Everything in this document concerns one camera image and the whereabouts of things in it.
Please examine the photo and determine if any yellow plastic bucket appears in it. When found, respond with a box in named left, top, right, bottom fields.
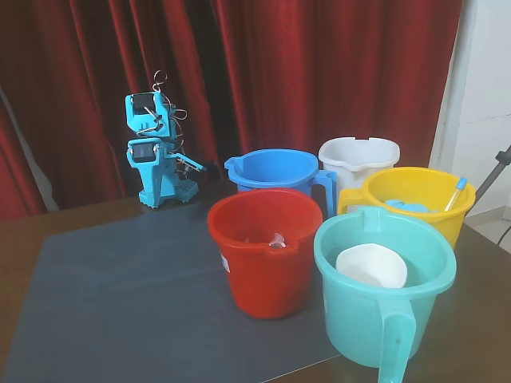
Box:
left=337, top=167, right=477, bottom=251

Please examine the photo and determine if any blue crumpled glove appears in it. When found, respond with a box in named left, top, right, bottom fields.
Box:
left=383, top=198, right=430, bottom=213

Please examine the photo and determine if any white robot wire loop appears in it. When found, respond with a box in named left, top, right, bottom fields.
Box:
left=153, top=70, right=169, bottom=95

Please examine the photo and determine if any blue plastic bucket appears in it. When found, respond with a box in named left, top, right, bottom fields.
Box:
left=224, top=148, right=339, bottom=219

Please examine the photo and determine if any red curtain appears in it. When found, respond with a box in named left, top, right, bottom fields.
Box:
left=0, top=0, right=466, bottom=223

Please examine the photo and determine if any teal plastic bucket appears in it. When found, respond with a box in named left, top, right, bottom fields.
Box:
left=313, top=206, right=458, bottom=383

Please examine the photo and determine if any grey stand leg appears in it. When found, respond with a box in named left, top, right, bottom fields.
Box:
left=474, top=144, right=511, bottom=200

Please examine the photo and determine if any dark grey mat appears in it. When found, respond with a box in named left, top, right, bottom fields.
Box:
left=0, top=202, right=345, bottom=383

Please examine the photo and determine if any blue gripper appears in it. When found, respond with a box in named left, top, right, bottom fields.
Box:
left=159, top=139, right=209, bottom=174

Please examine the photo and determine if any white plastic bucket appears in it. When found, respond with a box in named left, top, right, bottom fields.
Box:
left=318, top=137, right=401, bottom=215

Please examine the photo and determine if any white bowl-shaped mask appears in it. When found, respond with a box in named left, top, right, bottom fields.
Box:
left=335, top=243, right=409, bottom=290

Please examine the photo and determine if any blue-capped test tube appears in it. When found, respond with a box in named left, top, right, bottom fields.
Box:
left=443, top=177, right=469, bottom=213

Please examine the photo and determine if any red plastic bucket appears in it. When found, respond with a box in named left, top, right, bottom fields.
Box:
left=207, top=188, right=324, bottom=319

